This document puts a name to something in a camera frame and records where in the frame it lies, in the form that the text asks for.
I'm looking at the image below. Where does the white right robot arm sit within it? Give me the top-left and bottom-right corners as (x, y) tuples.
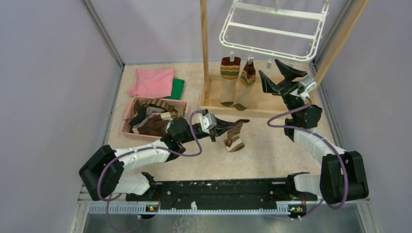
(259, 59), (369, 207)

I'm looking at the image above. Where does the pink towel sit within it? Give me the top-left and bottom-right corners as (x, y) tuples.
(128, 68), (174, 98)

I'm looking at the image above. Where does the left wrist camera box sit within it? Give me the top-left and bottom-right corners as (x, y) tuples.
(199, 113), (217, 133)

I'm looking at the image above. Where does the white clip drying hanger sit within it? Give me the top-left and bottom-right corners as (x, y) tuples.
(219, 0), (330, 62)

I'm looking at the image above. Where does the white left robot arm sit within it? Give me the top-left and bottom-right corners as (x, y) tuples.
(79, 116), (249, 201)

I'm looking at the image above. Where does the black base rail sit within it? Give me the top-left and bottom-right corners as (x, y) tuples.
(125, 178), (318, 201)

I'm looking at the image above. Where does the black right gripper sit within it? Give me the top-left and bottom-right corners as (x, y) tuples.
(258, 59), (306, 119)

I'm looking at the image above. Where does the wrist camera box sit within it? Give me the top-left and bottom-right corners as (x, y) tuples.
(199, 113), (217, 133)
(297, 76), (317, 100)

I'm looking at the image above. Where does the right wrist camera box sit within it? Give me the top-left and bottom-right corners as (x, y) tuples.
(297, 76), (317, 100)

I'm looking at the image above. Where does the wooden rack base tray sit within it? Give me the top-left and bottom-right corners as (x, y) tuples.
(200, 73), (288, 118)

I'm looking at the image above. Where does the right wooden rack post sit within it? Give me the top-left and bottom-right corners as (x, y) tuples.
(314, 0), (370, 85)

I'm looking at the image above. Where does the brown beige striped sock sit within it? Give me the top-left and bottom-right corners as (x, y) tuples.
(223, 119), (250, 152)

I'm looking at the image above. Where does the left wooden rack post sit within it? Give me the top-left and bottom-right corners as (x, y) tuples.
(200, 0), (210, 98)

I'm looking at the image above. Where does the white cable duct strip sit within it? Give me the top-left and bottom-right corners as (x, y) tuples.
(88, 202), (304, 215)

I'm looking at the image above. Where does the green cloth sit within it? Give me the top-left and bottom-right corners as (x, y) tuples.
(166, 78), (185, 100)

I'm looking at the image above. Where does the wooden rack post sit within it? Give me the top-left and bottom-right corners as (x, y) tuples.
(200, 0), (210, 98)
(314, 0), (370, 85)

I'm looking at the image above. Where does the pink perforated basket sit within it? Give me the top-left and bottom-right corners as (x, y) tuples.
(120, 97), (189, 141)

